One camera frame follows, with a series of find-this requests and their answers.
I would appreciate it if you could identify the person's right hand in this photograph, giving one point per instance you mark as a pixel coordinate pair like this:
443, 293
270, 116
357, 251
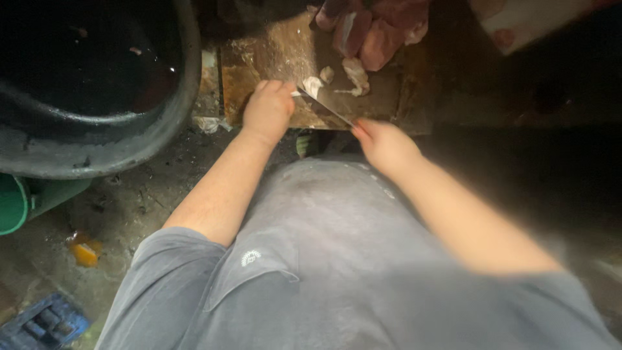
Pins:
386, 145

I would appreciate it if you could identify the green plastic container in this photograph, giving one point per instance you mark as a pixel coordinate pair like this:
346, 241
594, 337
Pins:
24, 199

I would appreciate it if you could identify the white tray with meat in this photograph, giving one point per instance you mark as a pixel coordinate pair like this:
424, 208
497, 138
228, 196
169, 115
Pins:
525, 22

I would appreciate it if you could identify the blue plastic crate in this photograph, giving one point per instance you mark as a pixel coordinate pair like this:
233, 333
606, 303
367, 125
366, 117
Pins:
43, 323

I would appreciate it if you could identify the orange plastic scrap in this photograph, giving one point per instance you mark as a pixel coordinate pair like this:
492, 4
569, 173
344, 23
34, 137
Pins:
85, 252

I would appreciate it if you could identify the person's green shoe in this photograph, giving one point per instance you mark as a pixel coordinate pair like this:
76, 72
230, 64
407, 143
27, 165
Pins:
307, 144

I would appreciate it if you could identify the crumpled white plastic scrap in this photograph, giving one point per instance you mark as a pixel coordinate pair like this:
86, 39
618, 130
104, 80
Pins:
210, 124

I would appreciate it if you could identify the person's grey shirt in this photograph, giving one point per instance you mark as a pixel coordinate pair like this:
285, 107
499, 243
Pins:
340, 272

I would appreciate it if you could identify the small white fat scrap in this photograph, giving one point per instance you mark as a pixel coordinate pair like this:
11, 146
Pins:
327, 74

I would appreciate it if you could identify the person's right fingers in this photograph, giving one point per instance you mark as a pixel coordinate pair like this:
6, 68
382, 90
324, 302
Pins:
363, 129

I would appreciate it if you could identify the person's left hand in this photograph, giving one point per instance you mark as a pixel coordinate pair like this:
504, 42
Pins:
268, 112

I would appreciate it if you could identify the wooden chopping block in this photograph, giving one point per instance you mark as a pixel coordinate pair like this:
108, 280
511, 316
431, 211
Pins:
291, 63

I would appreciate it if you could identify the large black tub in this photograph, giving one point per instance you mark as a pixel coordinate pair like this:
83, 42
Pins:
97, 82

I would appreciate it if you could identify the pile of raw meat pieces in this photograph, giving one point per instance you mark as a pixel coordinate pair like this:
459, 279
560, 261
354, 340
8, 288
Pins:
372, 29

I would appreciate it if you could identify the steel butcher knife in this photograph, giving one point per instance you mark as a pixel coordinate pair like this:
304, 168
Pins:
323, 105

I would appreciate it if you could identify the person's left fingers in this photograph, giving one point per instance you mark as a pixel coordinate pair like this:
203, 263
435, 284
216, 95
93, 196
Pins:
279, 87

